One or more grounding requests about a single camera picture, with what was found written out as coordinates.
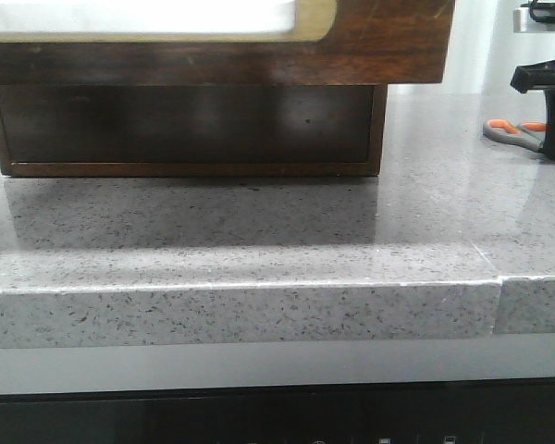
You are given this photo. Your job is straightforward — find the grey orange scissors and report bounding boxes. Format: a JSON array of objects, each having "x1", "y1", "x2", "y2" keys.
[{"x1": 483, "y1": 118, "x2": 547, "y2": 153}]

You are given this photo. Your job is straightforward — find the wooden drawer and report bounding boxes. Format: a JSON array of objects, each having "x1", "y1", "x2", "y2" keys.
[
  {"x1": 0, "y1": 1, "x2": 454, "y2": 86},
  {"x1": 0, "y1": 86, "x2": 372, "y2": 163}
]

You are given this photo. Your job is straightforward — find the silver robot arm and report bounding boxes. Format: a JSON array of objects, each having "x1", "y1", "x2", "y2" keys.
[{"x1": 511, "y1": 1, "x2": 555, "y2": 161}]

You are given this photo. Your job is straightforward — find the dark wooden drawer cabinet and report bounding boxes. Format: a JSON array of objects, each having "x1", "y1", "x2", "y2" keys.
[{"x1": 0, "y1": 85, "x2": 388, "y2": 178}]

